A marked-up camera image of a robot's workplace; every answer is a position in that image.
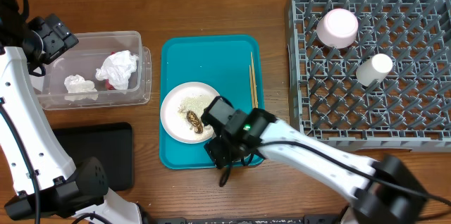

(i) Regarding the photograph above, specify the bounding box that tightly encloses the wooden chopstick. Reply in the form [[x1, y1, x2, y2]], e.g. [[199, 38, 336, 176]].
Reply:
[[250, 52, 259, 108], [249, 65, 257, 108]]

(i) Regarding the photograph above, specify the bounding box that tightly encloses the white dinner plate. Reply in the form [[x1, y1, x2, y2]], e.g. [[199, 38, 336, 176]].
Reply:
[[160, 82, 219, 144]]

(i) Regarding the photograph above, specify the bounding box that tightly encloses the large white napkin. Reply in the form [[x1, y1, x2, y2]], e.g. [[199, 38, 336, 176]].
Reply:
[[95, 50, 138, 90]]

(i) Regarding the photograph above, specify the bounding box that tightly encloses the pink shallow bowl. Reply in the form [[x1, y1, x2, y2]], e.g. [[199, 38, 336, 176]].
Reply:
[[316, 8, 359, 49]]

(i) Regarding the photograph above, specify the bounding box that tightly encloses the white cup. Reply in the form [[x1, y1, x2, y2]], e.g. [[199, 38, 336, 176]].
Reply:
[[356, 54, 393, 87]]

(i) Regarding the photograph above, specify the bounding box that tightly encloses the small white napkin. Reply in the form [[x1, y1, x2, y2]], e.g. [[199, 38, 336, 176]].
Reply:
[[64, 75, 98, 101]]

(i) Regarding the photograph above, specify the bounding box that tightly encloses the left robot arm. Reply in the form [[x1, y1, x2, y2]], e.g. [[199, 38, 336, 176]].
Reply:
[[1, 0, 153, 223]]

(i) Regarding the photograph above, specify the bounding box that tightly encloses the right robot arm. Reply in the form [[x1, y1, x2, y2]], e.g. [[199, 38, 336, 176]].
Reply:
[[201, 97, 427, 223]]

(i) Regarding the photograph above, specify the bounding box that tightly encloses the grey dishwasher rack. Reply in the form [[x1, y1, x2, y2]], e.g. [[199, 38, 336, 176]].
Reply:
[[285, 0, 450, 152]]

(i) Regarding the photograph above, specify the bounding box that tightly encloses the clear plastic waste bin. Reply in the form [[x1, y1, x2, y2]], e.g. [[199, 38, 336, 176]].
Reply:
[[30, 31, 152, 111]]

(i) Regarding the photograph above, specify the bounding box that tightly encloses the brown food scrap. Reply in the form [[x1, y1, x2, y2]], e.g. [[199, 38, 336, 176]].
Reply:
[[178, 106, 205, 135]]

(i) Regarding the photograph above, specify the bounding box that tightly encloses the pile of white rice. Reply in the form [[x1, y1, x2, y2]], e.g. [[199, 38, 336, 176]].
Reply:
[[178, 95, 214, 118]]

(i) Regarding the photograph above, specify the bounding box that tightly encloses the teal plastic serving tray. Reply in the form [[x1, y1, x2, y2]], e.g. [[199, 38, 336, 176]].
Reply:
[[159, 35, 265, 170]]

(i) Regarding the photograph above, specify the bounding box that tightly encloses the black rectangular tray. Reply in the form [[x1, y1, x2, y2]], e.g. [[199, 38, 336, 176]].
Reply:
[[54, 122, 135, 192]]

